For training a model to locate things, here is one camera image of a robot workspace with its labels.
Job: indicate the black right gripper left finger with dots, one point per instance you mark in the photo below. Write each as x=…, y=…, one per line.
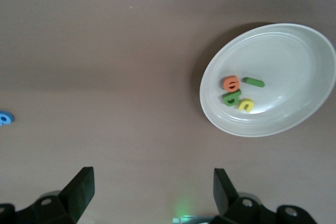
x=78, y=192

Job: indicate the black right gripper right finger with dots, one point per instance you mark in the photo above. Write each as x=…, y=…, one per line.
x=225, y=195

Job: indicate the yellow letter n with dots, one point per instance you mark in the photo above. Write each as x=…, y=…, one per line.
x=242, y=106

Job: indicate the green letter a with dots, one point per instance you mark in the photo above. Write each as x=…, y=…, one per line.
x=226, y=98

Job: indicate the orange letter e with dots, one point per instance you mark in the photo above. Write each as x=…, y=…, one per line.
x=226, y=83

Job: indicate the green letter l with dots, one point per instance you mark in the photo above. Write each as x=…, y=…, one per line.
x=254, y=82

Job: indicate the blue letter p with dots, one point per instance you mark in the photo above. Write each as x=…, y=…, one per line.
x=8, y=117

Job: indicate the brown table cover mat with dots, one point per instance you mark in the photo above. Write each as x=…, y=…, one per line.
x=105, y=51

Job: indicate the beige brown plate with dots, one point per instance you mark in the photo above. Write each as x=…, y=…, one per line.
x=283, y=58

